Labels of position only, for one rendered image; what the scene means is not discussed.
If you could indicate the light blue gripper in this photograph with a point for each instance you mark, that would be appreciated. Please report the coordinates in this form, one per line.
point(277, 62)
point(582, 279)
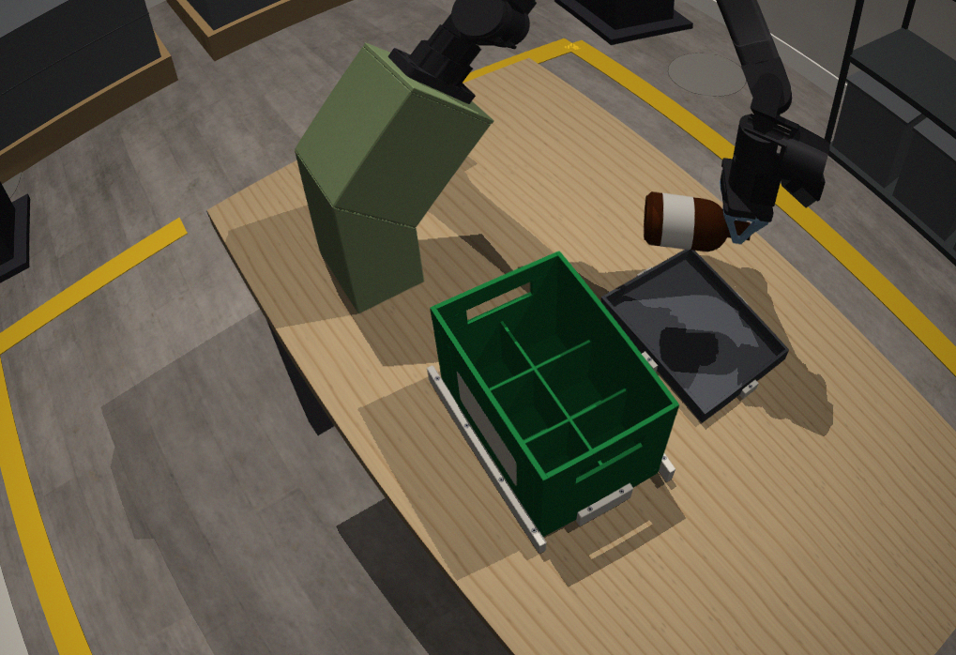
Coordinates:
point(736, 189)

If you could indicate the brown bottle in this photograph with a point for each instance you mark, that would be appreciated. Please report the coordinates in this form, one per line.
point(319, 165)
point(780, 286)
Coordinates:
point(683, 222)

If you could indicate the green plastic crate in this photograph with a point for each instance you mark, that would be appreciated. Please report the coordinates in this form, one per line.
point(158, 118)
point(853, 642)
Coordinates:
point(614, 399)

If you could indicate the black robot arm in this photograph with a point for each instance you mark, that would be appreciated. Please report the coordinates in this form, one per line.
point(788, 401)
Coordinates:
point(442, 63)

